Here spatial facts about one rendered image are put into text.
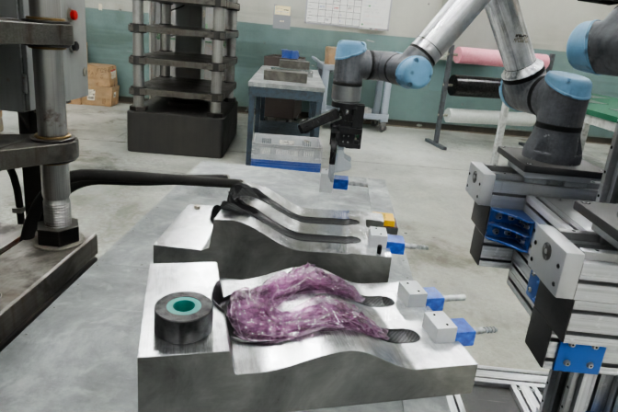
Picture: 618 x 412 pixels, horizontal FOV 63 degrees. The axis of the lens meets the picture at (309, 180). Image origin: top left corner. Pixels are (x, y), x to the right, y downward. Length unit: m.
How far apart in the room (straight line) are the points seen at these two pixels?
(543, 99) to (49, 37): 1.20
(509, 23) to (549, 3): 6.77
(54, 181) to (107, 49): 6.74
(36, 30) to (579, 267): 1.12
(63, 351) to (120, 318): 0.11
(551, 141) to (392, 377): 0.88
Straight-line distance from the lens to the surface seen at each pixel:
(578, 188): 1.54
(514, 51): 1.53
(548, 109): 1.49
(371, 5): 7.54
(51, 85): 1.22
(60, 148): 1.23
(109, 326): 0.98
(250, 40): 7.50
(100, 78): 7.61
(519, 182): 1.47
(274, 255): 1.07
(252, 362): 0.76
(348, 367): 0.77
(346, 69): 1.29
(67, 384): 0.87
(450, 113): 6.65
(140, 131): 5.16
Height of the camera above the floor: 1.33
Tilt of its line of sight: 17 degrees down
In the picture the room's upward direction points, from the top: 5 degrees clockwise
